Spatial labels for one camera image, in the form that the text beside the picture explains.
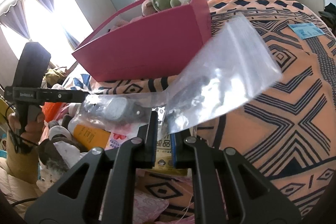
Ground yellow snack packet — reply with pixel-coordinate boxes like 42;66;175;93
152;135;188;177

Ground left purple curtain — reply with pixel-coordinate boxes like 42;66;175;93
1;0;31;40

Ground pink knitted bunny plush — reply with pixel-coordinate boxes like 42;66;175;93
107;0;156;32

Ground white orange lotion bottle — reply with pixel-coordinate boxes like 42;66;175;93
68;119;110;150

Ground blue paper card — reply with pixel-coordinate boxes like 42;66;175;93
288;23;325;40

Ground watch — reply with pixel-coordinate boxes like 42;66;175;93
73;93;166;132

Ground orange patterned blanket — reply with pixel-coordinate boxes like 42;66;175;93
63;0;336;224

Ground clear zip plastic bag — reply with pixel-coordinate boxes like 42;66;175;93
165;14;282;134

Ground pink floral cloth pouch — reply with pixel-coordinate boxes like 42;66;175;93
133;189;169;223

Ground person's left hand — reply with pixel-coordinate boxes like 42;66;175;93
7;112;45;147

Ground clothes pile on windowsill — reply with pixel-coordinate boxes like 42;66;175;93
42;67;70;88

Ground pink cardboard storage box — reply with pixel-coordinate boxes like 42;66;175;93
72;0;211;82

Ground grey white plush toy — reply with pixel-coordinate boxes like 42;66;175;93
38;114;88;180

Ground green frog plush toy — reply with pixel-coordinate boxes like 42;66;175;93
151;0;191;12

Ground orange snack package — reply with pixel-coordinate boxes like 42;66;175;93
42;102;65;122

